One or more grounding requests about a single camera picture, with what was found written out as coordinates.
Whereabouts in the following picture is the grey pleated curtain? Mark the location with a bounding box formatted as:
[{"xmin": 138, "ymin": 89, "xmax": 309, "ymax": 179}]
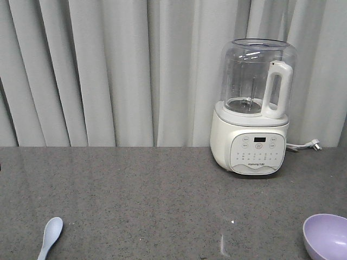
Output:
[{"xmin": 1, "ymin": 1, "xmax": 346, "ymax": 147}]

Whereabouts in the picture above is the white blender with clear jar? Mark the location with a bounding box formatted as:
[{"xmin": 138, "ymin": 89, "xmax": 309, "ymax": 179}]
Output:
[{"xmin": 210, "ymin": 38, "xmax": 297, "ymax": 176}]

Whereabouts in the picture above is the purple plastic bowl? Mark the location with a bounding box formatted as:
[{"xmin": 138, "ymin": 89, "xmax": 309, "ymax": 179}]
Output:
[{"xmin": 303, "ymin": 213, "xmax": 346, "ymax": 259}]

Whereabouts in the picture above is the white blender power cord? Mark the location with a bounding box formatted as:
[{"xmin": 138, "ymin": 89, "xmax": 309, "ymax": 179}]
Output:
[{"xmin": 286, "ymin": 139, "xmax": 323, "ymax": 152}]

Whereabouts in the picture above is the light blue plastic spoon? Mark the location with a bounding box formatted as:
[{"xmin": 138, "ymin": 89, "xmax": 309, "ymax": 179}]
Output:
[{"xmin": 37, "ymin": 217, "xmax": 63, "ymax": 260}]

